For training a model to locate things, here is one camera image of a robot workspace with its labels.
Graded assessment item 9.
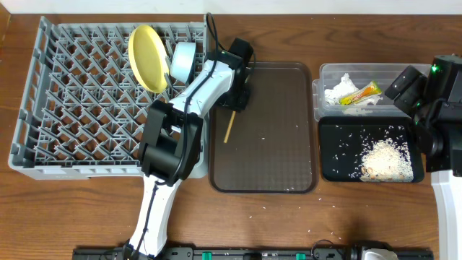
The grey dishwasher rack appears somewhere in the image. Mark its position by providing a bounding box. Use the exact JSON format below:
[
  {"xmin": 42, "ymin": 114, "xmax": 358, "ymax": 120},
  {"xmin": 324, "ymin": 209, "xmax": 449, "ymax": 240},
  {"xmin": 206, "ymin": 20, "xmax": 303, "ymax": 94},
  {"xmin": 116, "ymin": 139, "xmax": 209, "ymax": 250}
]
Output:
[{"xmin": 7, "ymin": 14, "xmax": 210, "ymax": 181}]

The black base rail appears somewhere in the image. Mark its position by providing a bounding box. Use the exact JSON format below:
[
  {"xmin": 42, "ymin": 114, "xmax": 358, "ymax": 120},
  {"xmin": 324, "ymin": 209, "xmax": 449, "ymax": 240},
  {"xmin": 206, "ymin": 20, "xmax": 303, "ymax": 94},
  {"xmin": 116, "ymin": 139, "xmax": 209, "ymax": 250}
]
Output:
[{"xmin": 71, "ymin": 245, "xmax": 435, "ymax": 260}]

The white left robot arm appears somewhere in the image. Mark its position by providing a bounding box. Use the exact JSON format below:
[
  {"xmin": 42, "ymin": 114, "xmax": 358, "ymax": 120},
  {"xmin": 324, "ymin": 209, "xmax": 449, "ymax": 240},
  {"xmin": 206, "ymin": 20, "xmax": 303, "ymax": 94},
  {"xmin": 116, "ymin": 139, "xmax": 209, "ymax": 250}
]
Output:
[{"xmin": 123, "ymin": 38, "xmax": 254, "ymax": 259}]

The black waste bin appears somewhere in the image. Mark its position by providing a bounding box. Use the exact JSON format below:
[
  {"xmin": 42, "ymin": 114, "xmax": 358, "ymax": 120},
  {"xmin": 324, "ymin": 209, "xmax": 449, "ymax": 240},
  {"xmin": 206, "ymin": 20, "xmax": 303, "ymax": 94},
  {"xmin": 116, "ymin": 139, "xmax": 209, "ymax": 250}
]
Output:
[{"xmin": 318, "ymin": 116, "xmax": 425, "ymax": 183}]

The green orange snack wrapper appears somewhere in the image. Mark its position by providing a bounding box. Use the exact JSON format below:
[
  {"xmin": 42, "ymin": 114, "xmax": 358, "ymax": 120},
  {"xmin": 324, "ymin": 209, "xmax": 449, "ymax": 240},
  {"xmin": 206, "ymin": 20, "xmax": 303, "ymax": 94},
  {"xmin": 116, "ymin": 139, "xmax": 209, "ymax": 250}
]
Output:
[{"xmin": 339, "ymin": 81, "xmax": 382, "ymax": 105}]

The clear plastic waste bin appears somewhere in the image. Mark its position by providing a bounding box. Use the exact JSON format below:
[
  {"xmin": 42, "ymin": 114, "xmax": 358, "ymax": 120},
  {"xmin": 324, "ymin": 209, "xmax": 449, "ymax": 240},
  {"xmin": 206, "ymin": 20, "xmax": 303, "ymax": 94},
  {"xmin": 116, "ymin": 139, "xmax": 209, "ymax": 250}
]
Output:
[{"xmin": 312, "ymin": 63, "xmax": 408, "ymax": 121}]

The yellow plate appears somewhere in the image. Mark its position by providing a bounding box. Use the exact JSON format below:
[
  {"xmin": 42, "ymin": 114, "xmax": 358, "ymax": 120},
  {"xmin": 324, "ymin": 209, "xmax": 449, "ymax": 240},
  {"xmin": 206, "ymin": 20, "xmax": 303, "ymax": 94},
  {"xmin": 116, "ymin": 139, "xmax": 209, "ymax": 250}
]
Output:
[{"xmin": 128, "ymin": 25, "xmax": 169, "ymax": 93}]

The pile of rice waste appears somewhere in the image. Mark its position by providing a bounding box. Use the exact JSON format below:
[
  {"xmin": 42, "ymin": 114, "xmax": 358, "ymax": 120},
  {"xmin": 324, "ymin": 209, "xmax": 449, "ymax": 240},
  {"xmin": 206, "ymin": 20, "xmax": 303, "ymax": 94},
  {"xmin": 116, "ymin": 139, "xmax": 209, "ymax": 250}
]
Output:
[{"xmin": 359, "ymin": 138, "xmax": 414, "ymax": 183}]

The white tissue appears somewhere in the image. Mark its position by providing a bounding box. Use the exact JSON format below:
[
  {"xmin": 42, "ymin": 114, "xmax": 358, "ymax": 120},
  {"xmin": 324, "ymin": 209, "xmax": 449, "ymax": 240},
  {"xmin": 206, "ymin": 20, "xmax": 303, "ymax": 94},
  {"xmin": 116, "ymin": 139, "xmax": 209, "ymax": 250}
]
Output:
[{"xmin": 321, "ymin": 73, "xmax": 383, "ymax": 116}]

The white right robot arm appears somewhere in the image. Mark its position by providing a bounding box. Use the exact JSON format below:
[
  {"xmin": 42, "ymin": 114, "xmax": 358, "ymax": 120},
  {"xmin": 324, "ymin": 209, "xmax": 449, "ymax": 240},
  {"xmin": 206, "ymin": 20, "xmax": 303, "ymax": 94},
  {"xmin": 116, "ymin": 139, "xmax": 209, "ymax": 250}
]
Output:
[{"xmin": 385, "ymin": 54, "xmax": 461, "ymax": 259}]

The dark brown serving tray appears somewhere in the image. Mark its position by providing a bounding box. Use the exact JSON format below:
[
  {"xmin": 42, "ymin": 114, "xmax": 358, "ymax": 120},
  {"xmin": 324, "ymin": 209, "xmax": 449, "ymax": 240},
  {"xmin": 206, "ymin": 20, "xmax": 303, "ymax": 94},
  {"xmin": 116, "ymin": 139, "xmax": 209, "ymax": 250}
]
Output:
[{"xmin": 209, "ymin": 62, "xmax": 318, "ymax": 194}]

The wooden chopstick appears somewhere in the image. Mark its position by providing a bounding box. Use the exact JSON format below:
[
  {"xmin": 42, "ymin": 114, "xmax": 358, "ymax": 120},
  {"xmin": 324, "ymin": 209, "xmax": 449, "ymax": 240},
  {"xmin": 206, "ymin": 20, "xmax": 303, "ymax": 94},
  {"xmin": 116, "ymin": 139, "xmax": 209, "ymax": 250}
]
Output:
[{"xmin": 223, "ymin": 111, "xmax": 236, "ymax": 144}]

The light blue bowl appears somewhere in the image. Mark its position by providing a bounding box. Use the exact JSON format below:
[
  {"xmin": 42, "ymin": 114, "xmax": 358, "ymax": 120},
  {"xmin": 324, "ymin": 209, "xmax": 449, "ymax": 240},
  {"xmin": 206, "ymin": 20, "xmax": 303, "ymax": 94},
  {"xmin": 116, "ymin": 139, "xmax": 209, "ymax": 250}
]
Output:
[{"xmin": 170, "ymin": 42, "xmax": 196, "ymax": 84}]

